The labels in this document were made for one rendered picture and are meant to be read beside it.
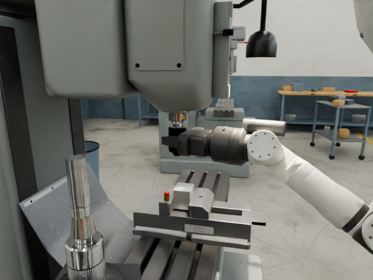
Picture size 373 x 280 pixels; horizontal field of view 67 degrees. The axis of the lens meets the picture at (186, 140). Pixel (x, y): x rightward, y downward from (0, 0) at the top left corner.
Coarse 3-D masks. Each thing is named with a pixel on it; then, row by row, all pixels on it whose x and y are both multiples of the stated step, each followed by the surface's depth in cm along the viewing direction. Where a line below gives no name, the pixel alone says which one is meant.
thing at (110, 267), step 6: (66, 264) 44; (108, 264) 42; (114, 264) 44; (120, 264) 44; (126, 264) 44; (132, 264) 44; (138, 264) 44; (66, 270) 43; (108, 270) 41; (114, 270) 41; (120, 270) 43; (126, 270) 43; (132, 270) 43; (138, 270) 43; (60, 276) 41; (66, 276) 40; (108, 276) 40; (114, 276) 40; (120, 276) 40; (126, 276) 41; (132, 276) 41; (138, 276) 42
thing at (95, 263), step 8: (88, 256) 35; (96, 256) 35; (104, 256) 38; (72, 264) 35; (80, 264) 35; (88, 264) 35; (96, 264) 36; (104, 264) 38; (72, 272) 35; (80, 272) 35; (88, 272) 35; (96, 272) 36; (104, 272) 38
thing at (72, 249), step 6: (96, 234) 37; (66, 240) 36; (72, 240) 36; (96, 240) 36; (102, 240) 37; (66, 246) 35; (72, 246) 35; (78, 246) 35; (84, 246) 35; (90, 246) 35; (96, 246) 35; (66, 252) 35; (72, 252) 34; (78, 252) 34; (84, 252) 34; (90, 252) 35
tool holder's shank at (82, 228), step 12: (72, 156) 34; (84, 156) 34; (72, 168) 33; (84, 168) 34; (72, 180) 33; (84, 180) 34; (72, 192) 34; (84, 192) 34; (72, 204) 34; (84, 204) 34; (72, 216) 35; (84, 216) 35; (72, 228) 35; (84, 228) 35; (84, 240) 35
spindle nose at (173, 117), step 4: (168, 116) 71; (172, 116) 70; (176, 116) 69; (180, 116) 69; (184, 116) 70; (168, 120) 71; (172, 120) 70; (176, 120) 69; (180, 120) 70; (184, 120) 70
